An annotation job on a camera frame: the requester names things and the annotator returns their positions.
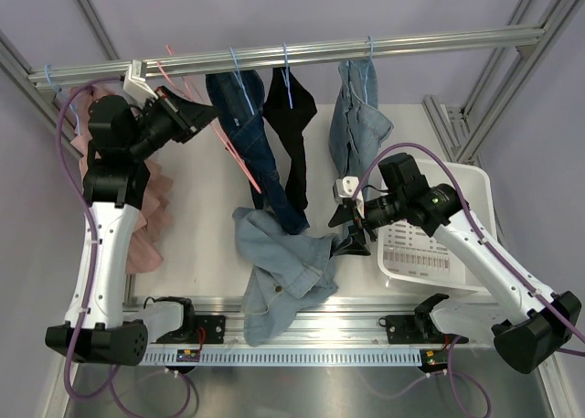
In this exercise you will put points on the dark blue denim skirt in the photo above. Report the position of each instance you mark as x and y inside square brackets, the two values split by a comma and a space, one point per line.
[247, 134]

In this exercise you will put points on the blue hanger of pink dress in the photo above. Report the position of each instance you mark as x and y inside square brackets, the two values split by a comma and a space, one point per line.
[64, 96]

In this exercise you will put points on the pink ruffled dress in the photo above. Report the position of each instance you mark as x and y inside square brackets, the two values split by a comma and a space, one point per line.
[143, 255]

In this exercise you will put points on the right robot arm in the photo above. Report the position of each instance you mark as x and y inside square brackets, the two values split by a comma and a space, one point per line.
[536, 321]

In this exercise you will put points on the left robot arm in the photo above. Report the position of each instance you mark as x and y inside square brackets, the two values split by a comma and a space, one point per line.
[95, 328]

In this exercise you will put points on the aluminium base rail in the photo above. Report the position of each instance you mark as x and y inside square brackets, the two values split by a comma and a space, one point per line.
[353, 321]

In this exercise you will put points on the aluminium frame post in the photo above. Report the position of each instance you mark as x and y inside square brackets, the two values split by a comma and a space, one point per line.
[462, 131]
[39, 38]

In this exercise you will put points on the light blue wire hanger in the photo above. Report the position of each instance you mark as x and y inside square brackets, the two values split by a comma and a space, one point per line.
[238, 76]

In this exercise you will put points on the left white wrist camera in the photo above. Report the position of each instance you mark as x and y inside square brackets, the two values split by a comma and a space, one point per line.
[135, 84]

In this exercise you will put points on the white slotted cable duct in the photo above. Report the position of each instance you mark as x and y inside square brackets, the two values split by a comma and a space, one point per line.
[282, 357]

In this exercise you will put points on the aluminium frame right post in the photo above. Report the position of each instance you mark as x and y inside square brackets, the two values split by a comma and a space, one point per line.
[462, 131]

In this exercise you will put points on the black garment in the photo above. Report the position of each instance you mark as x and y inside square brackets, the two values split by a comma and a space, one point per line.
[288, 109]

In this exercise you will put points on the blue hanger of pale denim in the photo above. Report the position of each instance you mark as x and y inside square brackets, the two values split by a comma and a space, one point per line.
[362, 77]

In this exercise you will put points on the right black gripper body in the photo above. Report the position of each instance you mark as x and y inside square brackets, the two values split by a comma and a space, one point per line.
[381, 211]

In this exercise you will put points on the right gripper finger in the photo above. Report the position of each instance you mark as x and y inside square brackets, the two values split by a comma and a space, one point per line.
[353, 244]
[344, 215]

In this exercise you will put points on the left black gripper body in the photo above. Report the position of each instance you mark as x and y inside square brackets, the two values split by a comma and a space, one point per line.
[160, 126]

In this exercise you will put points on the white plastic basket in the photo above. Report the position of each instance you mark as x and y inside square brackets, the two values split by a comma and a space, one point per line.
[413, 262]

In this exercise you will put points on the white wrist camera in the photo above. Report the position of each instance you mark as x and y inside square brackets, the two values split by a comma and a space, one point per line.
[135, 84]
[347, 188]

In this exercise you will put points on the light blue denim skirt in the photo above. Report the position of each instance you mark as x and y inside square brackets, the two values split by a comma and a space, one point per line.
[289, 273]

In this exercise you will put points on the aluminium hanging rail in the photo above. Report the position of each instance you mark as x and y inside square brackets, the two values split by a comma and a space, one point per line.
[333, 51]

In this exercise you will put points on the aluminium frame left post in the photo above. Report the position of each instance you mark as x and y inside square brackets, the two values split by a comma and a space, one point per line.
[39, 38]

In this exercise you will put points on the pale blue denim garment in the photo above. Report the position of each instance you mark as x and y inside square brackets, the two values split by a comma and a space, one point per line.
[357, 131]

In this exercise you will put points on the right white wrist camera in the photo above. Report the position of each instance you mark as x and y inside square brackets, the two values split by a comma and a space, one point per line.
[347, 188]

